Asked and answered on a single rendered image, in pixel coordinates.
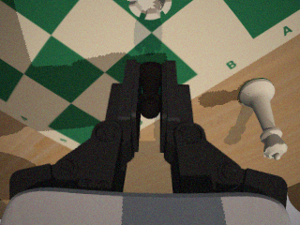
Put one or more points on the green and cream chessboard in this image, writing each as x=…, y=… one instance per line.
x=59, y=58

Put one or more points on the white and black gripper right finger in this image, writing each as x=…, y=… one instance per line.
x=201, y=167

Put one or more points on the black pawn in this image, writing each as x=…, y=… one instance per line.
x=150, y=80

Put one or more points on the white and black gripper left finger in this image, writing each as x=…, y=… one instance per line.
x=93, y=165

